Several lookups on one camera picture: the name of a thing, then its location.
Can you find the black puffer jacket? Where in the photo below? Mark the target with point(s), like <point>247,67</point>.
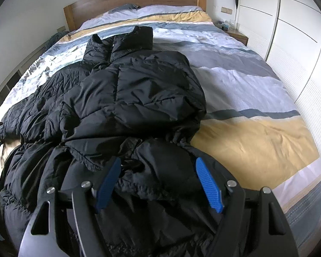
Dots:
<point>136,91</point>

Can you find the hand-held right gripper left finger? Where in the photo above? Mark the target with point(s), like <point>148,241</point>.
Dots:
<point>107,190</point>

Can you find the grey pillow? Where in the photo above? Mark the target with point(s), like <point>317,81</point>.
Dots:
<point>124,7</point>

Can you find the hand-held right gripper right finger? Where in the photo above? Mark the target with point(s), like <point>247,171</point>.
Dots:
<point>208,184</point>

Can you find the wooden nightstand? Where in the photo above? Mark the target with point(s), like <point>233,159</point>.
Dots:
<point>239,35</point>

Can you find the striped duvet bed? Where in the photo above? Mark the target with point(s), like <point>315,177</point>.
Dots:
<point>243,85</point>

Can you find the blue tissue box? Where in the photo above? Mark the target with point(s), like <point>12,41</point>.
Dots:
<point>224,27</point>

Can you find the clear glass jar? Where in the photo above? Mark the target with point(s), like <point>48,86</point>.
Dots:
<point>232,24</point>

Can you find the blue-grey cloth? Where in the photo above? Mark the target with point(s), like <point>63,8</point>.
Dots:
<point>54,38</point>

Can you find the white wardrobe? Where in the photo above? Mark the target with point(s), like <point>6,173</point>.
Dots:
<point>297,32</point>

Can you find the wall switch plate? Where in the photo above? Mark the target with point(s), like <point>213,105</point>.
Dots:
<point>226,10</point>

